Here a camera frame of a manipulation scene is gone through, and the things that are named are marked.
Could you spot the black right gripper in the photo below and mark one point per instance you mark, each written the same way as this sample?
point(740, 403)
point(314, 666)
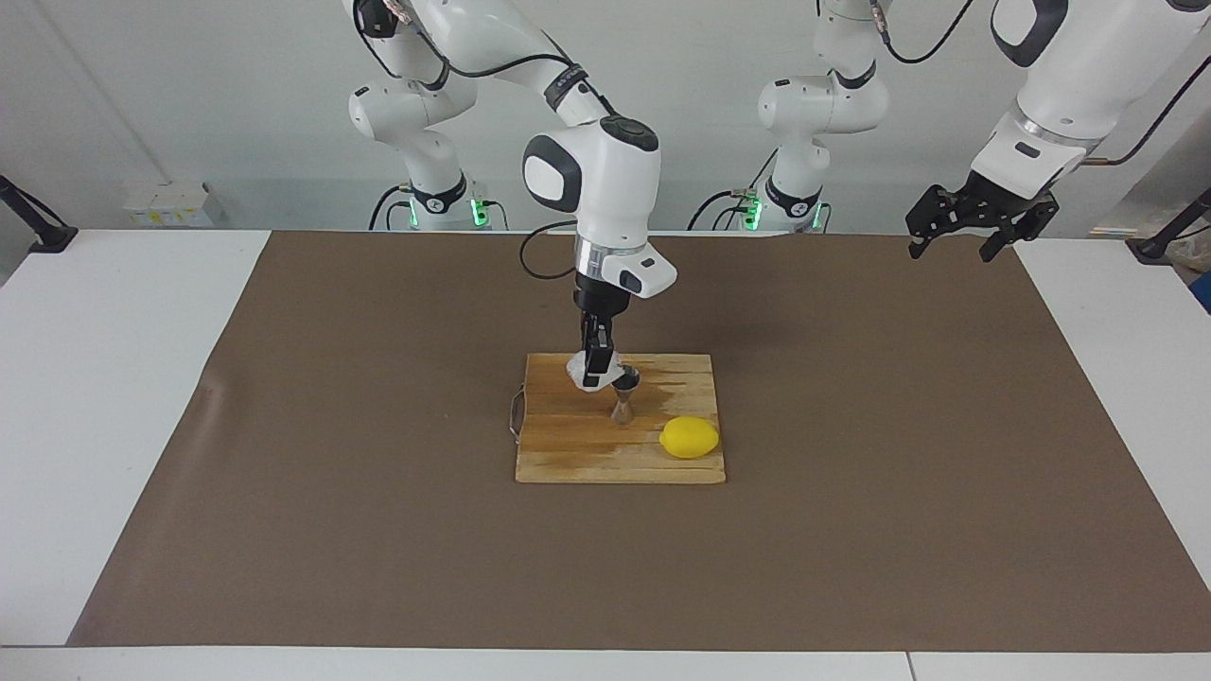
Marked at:
point(601, 301)

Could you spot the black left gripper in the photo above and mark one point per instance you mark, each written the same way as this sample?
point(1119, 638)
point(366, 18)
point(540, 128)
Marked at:
point(1001, 200)

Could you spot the steel double jigger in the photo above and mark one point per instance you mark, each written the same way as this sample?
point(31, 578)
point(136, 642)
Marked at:
point(624, 413)

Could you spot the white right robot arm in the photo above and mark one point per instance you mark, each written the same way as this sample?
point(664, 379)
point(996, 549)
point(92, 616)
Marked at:
point(605, 189)

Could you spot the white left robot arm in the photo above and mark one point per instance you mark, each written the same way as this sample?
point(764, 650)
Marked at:
point(1069, 85)

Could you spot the wooden cutting board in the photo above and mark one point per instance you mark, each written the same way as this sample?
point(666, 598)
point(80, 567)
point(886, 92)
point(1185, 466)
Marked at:
point(587, 459)

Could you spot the yellow lemon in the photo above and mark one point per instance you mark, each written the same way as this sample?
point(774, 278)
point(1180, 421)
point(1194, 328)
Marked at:
point(690, 439)

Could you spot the black clamp stand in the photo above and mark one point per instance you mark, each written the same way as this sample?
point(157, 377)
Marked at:
point(47, 236)
point(1149, 248)

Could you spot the crumpled clear plastic bag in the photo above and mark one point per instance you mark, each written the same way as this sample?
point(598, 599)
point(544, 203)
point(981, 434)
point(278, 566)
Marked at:
point(1190, 255)

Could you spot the blue object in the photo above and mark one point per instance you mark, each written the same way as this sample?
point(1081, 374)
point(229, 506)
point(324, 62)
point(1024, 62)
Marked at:
point(1203, 295)

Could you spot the brown paper table mat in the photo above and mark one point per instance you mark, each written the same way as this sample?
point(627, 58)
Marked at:
point(851, 567)

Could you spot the white wall socket boxes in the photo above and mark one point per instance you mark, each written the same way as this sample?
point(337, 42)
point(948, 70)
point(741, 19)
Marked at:
point(175, 203)

